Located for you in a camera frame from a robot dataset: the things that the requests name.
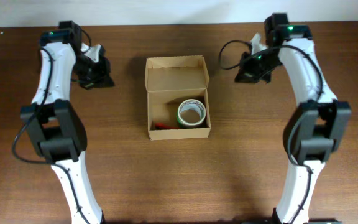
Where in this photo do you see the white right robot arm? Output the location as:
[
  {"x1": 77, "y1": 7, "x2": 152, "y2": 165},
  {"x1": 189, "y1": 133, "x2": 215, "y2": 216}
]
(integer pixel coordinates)
[{"x1": 235, "y1": 13, "x2": 351, "y2": 224}]

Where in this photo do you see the brown cardboard box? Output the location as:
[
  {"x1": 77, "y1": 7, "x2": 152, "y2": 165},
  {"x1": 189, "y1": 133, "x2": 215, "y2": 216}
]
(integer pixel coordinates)
[{"x1": 145, "y1": 55, "x2": 211, "y2": 141}]

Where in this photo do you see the beige masking tape roll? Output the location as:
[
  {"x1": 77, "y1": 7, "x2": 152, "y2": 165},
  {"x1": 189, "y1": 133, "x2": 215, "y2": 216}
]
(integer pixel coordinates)
[{"x1": 177, "y1": 99, "x2": 206, "y2": 128}]

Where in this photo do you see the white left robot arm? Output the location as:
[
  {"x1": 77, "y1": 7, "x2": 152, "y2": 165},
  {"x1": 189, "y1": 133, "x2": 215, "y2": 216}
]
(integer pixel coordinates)
[{"x1": 12, "y1": 21, "x2": 115, "y2": 223}]

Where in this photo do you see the green tape roll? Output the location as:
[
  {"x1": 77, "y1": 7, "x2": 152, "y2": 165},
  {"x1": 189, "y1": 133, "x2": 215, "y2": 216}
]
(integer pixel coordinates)
[{"x1": 176, "y1": 110, "x2": 195, "y2": 128}]

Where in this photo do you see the red utility knife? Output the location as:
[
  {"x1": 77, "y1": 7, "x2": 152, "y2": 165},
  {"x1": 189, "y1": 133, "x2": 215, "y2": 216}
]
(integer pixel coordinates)
[{"x1": 155, "y1": 123, "x2": 179, "y2": 130}]

